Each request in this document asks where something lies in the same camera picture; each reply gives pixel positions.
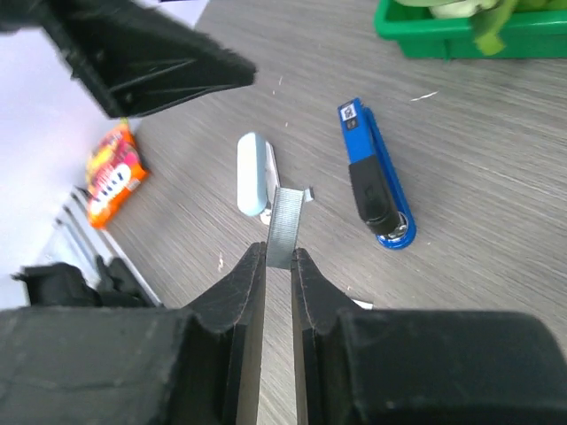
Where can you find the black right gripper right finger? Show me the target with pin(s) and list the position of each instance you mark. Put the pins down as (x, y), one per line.
(411, 366)

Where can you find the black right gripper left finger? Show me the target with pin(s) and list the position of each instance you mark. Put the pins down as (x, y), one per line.
(198, 364)

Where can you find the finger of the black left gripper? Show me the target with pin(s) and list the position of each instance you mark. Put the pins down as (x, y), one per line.
(134, 60)

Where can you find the grey staple strip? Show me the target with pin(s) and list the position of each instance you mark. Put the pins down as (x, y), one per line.
(284, 225)

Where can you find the light blue small stapler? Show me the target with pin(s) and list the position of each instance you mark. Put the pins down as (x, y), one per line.
(257, 177)

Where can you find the orange snack bag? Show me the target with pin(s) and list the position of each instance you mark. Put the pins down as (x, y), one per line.
(113, 171)

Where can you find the green plastic tray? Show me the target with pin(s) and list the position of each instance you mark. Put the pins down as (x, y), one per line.
(537, 34)

